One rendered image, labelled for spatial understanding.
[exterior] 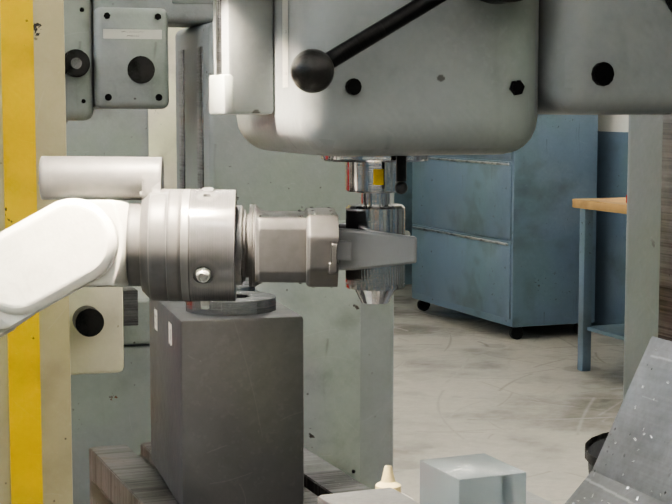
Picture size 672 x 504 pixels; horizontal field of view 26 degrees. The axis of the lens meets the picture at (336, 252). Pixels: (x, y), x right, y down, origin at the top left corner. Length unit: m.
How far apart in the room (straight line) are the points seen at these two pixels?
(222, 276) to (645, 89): 0.35
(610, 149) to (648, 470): 7.37
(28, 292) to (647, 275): 0.66
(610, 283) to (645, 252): 7.28
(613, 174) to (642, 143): 7.22
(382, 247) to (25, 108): 1.75
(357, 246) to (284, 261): 0.06
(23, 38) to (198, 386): 1.51
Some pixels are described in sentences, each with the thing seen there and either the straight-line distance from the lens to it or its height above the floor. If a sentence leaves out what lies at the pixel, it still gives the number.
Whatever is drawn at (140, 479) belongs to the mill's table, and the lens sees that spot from 1.55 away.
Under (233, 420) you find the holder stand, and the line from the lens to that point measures 1.40.
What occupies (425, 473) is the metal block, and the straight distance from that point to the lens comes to 1.03.
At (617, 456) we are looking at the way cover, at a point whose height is 1.01.
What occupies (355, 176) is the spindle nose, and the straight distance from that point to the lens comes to 1.13.
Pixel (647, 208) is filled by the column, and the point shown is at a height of 1.25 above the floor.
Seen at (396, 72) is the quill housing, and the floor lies 1.37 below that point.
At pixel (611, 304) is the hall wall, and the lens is 8.77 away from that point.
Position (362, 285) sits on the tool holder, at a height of 1.21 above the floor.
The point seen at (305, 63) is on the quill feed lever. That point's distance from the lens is 0.98.
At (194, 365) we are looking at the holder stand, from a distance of 1.39.
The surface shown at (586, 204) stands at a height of 0.86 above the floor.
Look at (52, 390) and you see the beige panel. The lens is 2.87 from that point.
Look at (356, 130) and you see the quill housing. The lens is 1.03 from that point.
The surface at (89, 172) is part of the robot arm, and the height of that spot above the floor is 1.30.
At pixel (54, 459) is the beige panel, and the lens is 2.90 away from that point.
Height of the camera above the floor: 1.35
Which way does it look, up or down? 6 degrees down
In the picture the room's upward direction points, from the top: straight up
